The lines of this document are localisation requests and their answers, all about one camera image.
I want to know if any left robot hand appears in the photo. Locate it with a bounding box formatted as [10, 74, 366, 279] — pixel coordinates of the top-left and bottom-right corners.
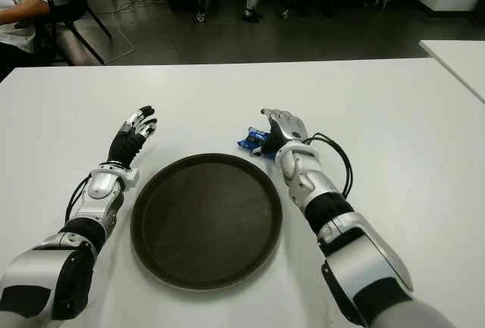
[108, 105, 158, 170]

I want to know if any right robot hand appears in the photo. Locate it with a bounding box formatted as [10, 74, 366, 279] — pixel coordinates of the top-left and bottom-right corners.
[252, 107, 308, 158]

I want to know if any blue Oreo cookie pack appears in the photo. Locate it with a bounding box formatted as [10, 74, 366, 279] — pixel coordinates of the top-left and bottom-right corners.
[236, 126, 272, 155]

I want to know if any clear chair floor mat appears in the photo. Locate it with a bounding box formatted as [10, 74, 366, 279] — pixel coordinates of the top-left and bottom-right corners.
[48, 13, 136, 66]

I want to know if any round dark brown tray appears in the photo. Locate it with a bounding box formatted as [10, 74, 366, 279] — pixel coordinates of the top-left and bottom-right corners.
[130, 152, 283, 291]

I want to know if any black chair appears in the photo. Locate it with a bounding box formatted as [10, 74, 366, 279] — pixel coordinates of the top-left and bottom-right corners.
[37, 0, 113, 66]

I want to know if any seated person in white shirt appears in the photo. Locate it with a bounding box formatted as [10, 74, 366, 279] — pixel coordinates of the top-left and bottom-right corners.
[0, 0, 52, 79]

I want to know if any white side table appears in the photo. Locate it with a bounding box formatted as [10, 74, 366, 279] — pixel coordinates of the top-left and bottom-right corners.
[418, 39, 485, 104]

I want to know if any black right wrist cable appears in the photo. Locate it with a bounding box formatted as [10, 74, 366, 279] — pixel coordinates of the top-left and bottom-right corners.
[308, 133, 354, 196]

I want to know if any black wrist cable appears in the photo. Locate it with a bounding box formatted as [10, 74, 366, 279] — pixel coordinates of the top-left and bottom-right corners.
[64, 174, 94, 223]
[308, 133, 354, 196]

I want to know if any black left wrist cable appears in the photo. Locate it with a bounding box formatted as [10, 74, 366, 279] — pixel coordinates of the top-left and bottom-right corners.
[64, 174, 94, 223]

